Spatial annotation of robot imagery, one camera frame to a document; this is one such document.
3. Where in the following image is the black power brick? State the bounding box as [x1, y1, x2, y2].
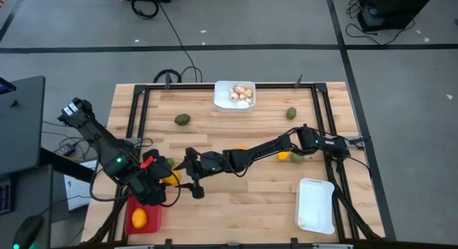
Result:
[55, 143, 77, 157]

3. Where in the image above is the black keyboard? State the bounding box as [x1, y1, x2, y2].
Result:
[0, 175, 16, 216]

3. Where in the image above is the black cable loop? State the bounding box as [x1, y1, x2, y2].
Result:
[153, 68, 182, 84]

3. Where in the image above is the white plastic basket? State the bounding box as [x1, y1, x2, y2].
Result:
[294, 177, 336, 235]
[213, 80, 257, 113]

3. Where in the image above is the long black floor cable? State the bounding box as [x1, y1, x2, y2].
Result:
[157, 1, 204, 84]

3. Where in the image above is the red plastic basket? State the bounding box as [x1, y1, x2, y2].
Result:
[124, 193, 162, 235]

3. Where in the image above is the grey desk surface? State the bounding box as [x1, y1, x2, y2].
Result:
[0, 165, 53, 249]

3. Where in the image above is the black equipment cart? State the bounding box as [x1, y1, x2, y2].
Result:
[356, 0, 438, 32]

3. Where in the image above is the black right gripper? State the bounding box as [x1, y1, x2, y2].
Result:
[174, 147, 234, 200]

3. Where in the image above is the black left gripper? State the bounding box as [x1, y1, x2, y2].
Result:
[127, 148, 172, 207]

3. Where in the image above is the white paper sheet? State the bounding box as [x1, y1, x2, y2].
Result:
[63, 159, 99, 212]

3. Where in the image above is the black coiled cable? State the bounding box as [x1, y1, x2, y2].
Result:
[130, 0, 160, 21]

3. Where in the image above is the dark grey desk top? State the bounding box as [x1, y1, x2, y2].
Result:
[0, 75, 47, 175]

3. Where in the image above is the black aluminium table frame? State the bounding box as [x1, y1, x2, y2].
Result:
[85, 82, 386, 249]

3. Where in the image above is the black desk beam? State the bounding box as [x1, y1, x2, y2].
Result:
[38, 147, 97, 184]

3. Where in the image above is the black computer mouse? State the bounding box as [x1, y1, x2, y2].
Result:
[13, 215, 43, 249]

